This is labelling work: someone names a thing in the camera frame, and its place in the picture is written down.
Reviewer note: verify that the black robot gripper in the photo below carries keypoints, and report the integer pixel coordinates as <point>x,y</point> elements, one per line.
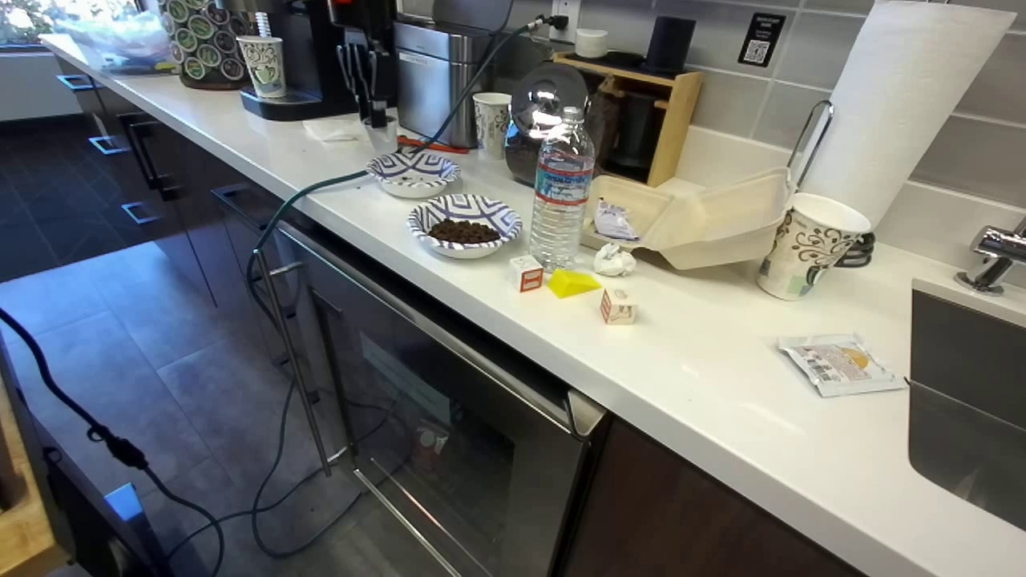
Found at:
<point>370,24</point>

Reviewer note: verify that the white coffee pod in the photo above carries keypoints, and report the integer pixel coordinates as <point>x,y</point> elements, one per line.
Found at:
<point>380,136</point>

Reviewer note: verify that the black coffee machine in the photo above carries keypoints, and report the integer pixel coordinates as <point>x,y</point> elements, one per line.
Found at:
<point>307,54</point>

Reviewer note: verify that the small blue patterned plate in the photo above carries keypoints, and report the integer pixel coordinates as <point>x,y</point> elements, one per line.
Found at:
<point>414,177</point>

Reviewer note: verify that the patterned bowl with coffee grounds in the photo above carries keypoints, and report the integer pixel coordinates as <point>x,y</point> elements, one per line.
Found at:
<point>462,229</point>

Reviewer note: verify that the white paper napkin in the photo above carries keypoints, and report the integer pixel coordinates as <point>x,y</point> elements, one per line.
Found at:
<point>335,130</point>

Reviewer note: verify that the stainless steel appliance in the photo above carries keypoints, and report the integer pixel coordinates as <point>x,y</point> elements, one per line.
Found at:
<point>433,84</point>

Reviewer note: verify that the orange utensil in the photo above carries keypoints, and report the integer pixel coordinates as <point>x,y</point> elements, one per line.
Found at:
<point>433,147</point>

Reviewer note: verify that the patterned paper cup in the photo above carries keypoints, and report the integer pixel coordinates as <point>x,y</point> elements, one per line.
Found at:
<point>263,64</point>

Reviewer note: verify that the small white paper cup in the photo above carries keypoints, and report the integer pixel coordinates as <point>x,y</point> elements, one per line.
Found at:
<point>493,124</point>

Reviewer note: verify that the green patterned cup stack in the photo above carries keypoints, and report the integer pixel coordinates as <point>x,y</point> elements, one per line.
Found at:
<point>207,44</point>

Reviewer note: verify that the round silver kettle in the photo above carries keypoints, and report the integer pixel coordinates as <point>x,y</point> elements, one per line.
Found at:
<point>541,106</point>

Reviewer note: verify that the clear plastic water bottle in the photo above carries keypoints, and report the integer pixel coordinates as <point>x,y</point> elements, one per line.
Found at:
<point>558,193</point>

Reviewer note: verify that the small white container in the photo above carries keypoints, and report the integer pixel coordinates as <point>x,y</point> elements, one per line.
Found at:
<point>592,44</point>

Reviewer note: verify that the red white sugar packet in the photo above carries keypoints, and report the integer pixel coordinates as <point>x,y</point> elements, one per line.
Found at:
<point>529,276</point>

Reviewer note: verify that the clear plastic bag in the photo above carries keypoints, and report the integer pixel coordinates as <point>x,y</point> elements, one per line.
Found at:
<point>114,44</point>

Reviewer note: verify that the yellow sweetener packet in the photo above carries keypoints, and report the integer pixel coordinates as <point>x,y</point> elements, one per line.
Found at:
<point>571,282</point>

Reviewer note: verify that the wooden counter rack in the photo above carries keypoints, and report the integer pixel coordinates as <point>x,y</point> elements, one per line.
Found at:
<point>668,124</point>

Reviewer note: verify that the crumpled white wrapper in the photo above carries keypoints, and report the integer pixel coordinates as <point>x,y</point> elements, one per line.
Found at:
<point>613,261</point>

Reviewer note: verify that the small creamer cup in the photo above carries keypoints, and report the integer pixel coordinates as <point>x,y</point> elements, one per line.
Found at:
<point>616,307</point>

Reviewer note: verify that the stainless steel dishwasher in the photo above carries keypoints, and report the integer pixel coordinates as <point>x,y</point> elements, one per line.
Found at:
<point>460,427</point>

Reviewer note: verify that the beige takeout container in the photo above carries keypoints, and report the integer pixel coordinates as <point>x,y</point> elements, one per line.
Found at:
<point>706,225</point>

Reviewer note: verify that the metal paper towel holder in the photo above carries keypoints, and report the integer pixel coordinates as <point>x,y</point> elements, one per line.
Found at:
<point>809,138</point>

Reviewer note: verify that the large floral paper cup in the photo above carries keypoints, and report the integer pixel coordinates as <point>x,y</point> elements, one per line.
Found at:
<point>806,249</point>

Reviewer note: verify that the blue tape patch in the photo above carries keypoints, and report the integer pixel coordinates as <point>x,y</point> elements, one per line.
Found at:
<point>126,500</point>

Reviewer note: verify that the white paper towel roll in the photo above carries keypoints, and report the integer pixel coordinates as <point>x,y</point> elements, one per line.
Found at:
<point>901,106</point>

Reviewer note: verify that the wooden furniture piece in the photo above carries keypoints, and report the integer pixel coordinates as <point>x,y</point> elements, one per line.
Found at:
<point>21,492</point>

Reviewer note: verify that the flat clear snack packet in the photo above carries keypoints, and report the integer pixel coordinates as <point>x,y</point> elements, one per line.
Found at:
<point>838,366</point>

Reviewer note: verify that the chrome faucet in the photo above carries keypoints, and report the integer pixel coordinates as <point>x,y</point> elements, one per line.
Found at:
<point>996,256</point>

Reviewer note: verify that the stainless steel sink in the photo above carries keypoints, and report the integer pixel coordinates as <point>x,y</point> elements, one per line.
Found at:
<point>968,406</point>

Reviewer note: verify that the white wall outlet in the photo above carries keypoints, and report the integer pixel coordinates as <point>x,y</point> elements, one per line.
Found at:
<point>565,13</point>

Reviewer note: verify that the black wall sign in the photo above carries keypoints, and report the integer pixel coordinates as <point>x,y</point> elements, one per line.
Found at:
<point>760,39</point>

